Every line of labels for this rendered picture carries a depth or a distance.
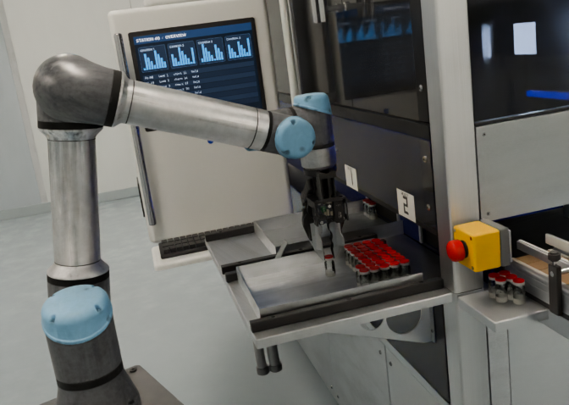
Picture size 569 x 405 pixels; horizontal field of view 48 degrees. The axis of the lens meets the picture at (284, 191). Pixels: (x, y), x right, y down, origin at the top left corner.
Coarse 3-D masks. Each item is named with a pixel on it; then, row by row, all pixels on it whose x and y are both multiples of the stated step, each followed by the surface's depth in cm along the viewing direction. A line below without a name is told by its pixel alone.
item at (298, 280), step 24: (264, 264) 148; (288, 264) 149; (312, 264) 151; (336, 264) 149; (264, 288) 140; (288, 288) 139; (312, 288) 137; (336, 288) 135; (360, 288) 126; (384, 288) 128; (264, 312) 122
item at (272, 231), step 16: (352, 208) 188; (256, 224) 178; (272, 224) 182; (288, 224) 184; (352, 224) 178; (368, 224) 176; (384, 224) 163; (400, 224) 164; (272, 240) 173; (288, 240) 171; (304, 240) 169
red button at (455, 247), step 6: (456, 240) 116; (450, 246) 115; (456, 246) 115; (462, 246) 115; (450, 252) 115; (456, 252) 114; (462, 252) 115; (450, 258) 116; (456, 258) 115; (462, 258) 115
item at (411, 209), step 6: (402, 192) 140; (402, 198) 141; (408, 198) 138; (402, 204) 142; (408, 204) 138; (402, 210) 142; (408, 210) 139; (414, 210) 136; (408, 216) 140; (414, 216) 136
